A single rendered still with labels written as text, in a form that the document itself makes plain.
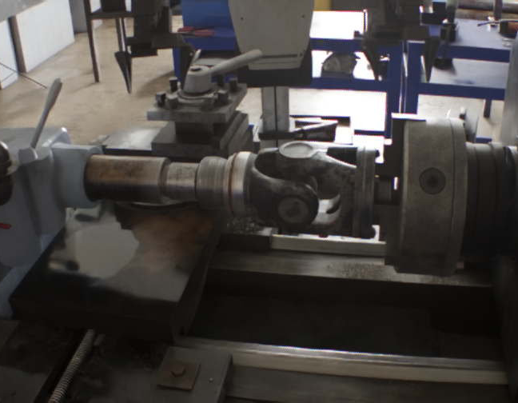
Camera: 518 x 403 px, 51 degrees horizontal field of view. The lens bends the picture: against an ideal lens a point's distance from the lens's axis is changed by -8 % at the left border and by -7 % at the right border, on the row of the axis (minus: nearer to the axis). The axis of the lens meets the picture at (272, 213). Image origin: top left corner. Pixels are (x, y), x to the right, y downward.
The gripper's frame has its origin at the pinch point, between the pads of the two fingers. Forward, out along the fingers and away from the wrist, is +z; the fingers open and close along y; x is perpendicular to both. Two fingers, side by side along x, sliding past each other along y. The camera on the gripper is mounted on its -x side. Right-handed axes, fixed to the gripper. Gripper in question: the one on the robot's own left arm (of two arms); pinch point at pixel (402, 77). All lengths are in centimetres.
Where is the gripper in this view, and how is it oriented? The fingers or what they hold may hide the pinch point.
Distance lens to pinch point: 108.7
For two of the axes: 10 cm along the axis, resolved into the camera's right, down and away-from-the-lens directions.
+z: 0.4, 10.0, 0.4
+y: 10.0, -0.4, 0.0
